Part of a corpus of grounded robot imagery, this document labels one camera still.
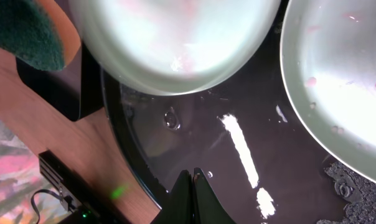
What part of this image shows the black rectangular tray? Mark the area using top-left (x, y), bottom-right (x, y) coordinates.
top-left (16, 44), bottom-right (103, 121)

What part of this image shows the black round tray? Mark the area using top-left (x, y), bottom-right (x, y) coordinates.
top-left (100, 0), bottom-right (376, 224)

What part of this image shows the green yellow sponge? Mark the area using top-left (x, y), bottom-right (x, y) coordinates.
top-left (0, 0), bottom-right (81, 71)

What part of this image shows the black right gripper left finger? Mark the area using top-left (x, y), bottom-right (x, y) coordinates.
top-left (151, 170), bottom-right (193, 224)

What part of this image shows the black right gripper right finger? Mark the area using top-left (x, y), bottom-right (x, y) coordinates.
top-left (192, 167), bottom-right (235, 224)

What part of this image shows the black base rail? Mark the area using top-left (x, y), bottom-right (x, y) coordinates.
top-left (38, 150), bottom-right (129, 224)

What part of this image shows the green plate with red stain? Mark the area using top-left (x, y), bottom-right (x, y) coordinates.
top-left (69, 0), bottom-right (281, 96)

